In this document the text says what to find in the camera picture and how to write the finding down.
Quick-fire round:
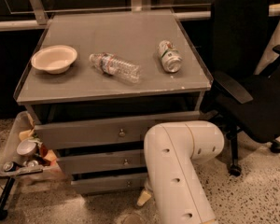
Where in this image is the black bin stand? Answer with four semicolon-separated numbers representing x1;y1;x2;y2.
0;177;15;220

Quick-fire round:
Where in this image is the small can in bin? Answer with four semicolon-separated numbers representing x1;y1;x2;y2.
3;161;16;172

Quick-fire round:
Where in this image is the green white soda can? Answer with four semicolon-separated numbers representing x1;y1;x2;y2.
158;40;182;73

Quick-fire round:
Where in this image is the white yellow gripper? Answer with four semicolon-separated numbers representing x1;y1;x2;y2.
136;178;153;207

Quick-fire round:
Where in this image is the metal railing bar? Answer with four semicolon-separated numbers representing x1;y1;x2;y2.
0;0;280;33

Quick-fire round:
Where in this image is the grey drawer cabinet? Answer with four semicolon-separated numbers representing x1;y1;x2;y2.
15;10;211;181

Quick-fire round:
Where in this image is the grey top drawer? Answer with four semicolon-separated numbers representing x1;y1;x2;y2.
35;111;199;149

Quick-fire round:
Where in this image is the white paper bowl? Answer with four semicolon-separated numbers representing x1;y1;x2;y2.
31;45;77;75

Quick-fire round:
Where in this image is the grey drawer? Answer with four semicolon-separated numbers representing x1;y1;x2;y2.
35;111;199;149
57;149;146;175
71;173;147;194

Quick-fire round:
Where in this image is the clear plastic water bottle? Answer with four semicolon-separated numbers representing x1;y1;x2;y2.
89;52;141;84

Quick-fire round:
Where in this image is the black office chair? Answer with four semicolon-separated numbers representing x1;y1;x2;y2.
201;0;280;176

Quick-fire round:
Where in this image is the grey middle drawer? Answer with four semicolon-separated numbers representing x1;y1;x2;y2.
57;149;146;175

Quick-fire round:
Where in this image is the grey bottom drawer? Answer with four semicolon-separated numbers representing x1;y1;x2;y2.
71;173;147;194

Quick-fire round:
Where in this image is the silver can in bin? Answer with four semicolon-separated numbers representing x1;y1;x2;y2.
17;139;37;157

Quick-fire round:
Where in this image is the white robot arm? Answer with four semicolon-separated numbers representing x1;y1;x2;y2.
137;120;224;224

